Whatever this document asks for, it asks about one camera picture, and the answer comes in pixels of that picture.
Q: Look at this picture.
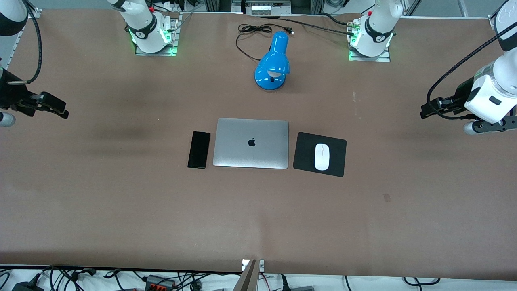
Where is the black smartphone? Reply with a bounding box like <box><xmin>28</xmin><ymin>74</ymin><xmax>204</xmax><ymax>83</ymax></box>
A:
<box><xmin>187</xmin><ymin>131</ymin><xmax>211</xmax><ymax>169</ymax></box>

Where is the white computer mouse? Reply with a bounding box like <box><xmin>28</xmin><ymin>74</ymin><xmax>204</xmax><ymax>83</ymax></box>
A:
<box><xmin>315</xmin><ymin>143</ymin><xmax>330</xmax><ymax>171</ymax></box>

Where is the black mouse pad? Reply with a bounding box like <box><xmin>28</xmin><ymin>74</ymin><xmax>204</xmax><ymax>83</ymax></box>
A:
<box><xmin>292</xmin><ymin>131</ymin><xmax>347</xmax><ymax>178</ymax></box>

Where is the blue desk lamp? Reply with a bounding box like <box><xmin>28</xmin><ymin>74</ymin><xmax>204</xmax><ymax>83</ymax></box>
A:
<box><xmin>254</xmin><ymin>31</ymin><xmax>291</xmax><ymax>91</ymax></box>

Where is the black power adapter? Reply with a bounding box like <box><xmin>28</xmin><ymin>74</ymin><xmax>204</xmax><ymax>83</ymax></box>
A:
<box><xmin>11</xmin><ymin>278</ymin><xmax>44</xmax><ymax>291</ymax></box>

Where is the silver laptop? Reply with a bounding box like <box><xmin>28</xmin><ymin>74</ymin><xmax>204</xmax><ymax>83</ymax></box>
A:
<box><xmin>213</xmin><ymin>118</ymin><xmax>290</xmax><ymax>170</ymax></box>

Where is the grey box with red connectors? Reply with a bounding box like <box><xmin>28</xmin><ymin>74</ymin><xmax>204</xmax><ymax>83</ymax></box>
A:
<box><xmin>144</xmin><ymin>274</ymin><xmax>177</xmax><ymax>291</ymax></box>

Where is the white power strip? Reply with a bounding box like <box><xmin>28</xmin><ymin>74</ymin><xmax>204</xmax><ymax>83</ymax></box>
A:
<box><xmin>250</xmin><ymin>2</ymin><xmax>292</xmax><ymax>16</ymax></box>

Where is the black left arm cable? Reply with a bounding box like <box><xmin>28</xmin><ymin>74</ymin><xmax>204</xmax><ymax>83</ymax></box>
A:
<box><xmin>427</xmin><ymin>32</ymin><xmax>517</xmax><ymax>120</ymax></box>

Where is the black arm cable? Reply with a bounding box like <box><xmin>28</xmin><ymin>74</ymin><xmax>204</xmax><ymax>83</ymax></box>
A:
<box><xmin>427</xmin><ymin>32</ymin><xmax>517</xmax><ymax>120</ymax></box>
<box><xmin>7</xmin><ymin>0</ymin><xmax>43</xmax><ymax>86</ymax></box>

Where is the aluminium table edge rail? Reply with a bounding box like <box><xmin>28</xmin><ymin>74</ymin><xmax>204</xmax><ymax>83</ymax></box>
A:
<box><xmin>0</xmin><ymin>32</ymin><xmax>24</xmax><ymax>71</ymax></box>

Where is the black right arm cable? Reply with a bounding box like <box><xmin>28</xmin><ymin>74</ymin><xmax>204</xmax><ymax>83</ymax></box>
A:
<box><xmin>7</xmin><ymin>0</ymin><xmax>43</xmax><ymax>86</ymax></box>

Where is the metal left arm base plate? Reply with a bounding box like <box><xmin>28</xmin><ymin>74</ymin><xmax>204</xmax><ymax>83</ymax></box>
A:
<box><xmin>348</xmin><ymin>18</ymin><xmax>392</xmax><ymax>63</ymax></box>

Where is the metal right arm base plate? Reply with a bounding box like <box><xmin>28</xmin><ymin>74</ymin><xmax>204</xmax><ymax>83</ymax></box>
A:
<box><xmin>134</xmin><ymin>12</ymin><xmax>181</xmax><ymax>57</ymax></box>

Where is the thick black table cable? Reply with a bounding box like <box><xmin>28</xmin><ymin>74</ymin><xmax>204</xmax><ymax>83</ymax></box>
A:
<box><xmin>252</xmin><ymin>15</ymin><xmax>362</xmax><ymax>37</ymax></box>

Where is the black lamp power cord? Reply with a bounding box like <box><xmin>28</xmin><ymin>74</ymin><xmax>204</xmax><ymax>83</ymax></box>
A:
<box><xmin>235</xmin><ymin>23</ymin><xmax>295</xmax><ymax>62</ymax></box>

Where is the aluminium frame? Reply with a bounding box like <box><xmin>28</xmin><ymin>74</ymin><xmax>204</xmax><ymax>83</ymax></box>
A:
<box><xmin>203</xmin><ymin>0</ymin><xmax>324</xmax><ymax>16</ymax></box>

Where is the small metal post bracket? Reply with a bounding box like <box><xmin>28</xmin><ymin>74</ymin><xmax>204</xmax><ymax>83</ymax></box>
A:
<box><xmin>241</xmin><ymin>259</ymin><xmax>265</xmax><ymax>272</ymax></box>

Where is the grey upright post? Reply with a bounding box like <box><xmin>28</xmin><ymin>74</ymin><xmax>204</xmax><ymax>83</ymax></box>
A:
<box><xmin>233</xmin><ymin>259</ymin><xmax>259</xmax><ymax>291</ymax></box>

